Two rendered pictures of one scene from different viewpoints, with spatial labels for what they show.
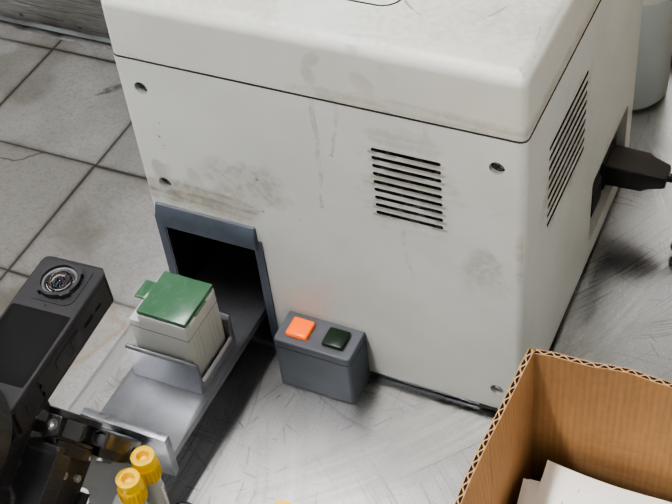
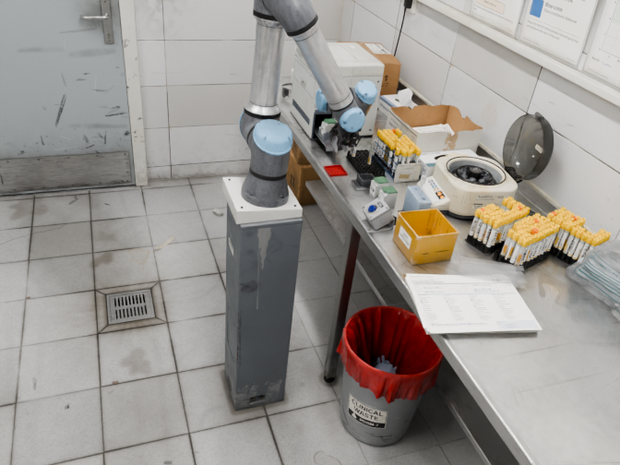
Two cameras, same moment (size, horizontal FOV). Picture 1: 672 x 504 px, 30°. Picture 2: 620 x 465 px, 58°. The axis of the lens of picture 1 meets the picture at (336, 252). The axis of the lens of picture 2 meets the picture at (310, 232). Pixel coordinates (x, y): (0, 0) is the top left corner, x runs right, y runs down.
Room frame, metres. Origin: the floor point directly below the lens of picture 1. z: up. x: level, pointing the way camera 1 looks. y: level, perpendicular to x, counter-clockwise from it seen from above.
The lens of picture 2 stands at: (-0.61, 1.73, 1.84)
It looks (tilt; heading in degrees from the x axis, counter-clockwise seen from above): 35 degrees down; 307
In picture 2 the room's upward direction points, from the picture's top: 7 degrees clockwise
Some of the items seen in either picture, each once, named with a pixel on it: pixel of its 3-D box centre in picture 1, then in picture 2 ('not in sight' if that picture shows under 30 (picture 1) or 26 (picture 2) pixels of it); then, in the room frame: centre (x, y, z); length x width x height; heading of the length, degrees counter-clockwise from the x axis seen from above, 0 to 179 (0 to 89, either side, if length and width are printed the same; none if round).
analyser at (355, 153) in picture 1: (396, 105); (335, 90); (0.70, -0.06, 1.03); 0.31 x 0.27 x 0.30; 150
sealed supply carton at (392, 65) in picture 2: not in sight; (365, 69); (0.88, -0.53, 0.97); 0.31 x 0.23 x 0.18; 144
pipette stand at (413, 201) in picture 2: not in sight; (416, 207); (0.06, 0.31, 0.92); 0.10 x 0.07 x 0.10; 145
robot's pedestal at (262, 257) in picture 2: not in sight; (257, 307); (0.43, 0.61, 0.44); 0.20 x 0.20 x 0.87; 60
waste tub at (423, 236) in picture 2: not in sight; (423, 236); (-0.05, 0.43, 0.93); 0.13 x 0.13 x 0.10; 59
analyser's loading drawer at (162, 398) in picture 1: (199, 330); (325, 133); (0.60, 0.10, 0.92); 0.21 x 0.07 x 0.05; 150
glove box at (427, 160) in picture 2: not in sight; (449, 163); (0.14, -0.06, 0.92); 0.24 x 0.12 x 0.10; 60
